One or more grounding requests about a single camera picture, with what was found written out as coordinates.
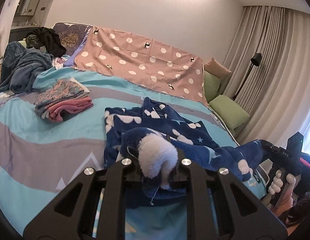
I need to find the green pillow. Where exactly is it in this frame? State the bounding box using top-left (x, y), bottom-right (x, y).
top-left (204, 71), bottom-right (220, 102)
top-left (209, 95), bottom-right (249, 129)

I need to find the green pillow back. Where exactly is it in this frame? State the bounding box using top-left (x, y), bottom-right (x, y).
top-left (204, 71), bottom-right (220, 102)

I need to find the pink polka dot blanket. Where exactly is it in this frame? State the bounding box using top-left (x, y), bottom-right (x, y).
top-left (75, 26), bottom-right (208, 106)

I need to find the right hand white glove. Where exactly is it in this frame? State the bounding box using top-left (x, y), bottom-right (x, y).
top-left (269, 170), bottom-right (296, 200)

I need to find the black floor lamp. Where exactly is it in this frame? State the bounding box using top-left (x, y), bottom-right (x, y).
top-left (231, 53), bottom-right (263, 101)

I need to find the green pillow front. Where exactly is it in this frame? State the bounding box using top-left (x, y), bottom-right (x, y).
top-left (209, 95), bottom-right (249, 129)

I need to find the peach pillow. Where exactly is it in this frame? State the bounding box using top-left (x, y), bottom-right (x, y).
top-left (204, 57), bottom-right (232, 79)

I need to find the orange sleeved right forearm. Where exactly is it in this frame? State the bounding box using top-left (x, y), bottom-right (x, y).
top-left (270, 197), bottom-right (293, 217)

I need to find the turquoise grey bed sheet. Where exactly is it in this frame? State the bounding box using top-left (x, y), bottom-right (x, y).
top-left (0, 65), bottom-right (267, 240)

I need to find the black clothes pile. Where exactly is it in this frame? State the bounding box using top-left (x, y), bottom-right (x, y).
top-left (25, 27), bottom-right (66, 57)

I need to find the black backpack red trim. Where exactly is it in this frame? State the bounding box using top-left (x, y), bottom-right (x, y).
top-left (294, 153), bottom-right (310, 200)

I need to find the beige curtain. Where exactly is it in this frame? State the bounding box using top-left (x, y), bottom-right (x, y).
top-left (220, 6), bottom-right (310, 154)

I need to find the blue-grey crumpled blanket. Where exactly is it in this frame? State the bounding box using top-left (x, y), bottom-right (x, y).
top-left (0, 41), bottom-right (53, 94)

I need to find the folded patterned garment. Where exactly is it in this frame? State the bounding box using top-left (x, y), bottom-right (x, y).
top-left (35, 77), bottom-right (90, 119)

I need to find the navy fleece star garment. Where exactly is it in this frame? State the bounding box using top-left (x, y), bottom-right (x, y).
top-left (104, 98), bottom-right (265, 209)

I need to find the purple patterned quilt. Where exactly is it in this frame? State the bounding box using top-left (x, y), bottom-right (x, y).
top-left (53, 22), bottom-right (92, 69)

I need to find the folded pink garment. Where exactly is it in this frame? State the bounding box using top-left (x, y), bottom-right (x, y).
top-left (48, 96), bottom-right (94, 122)

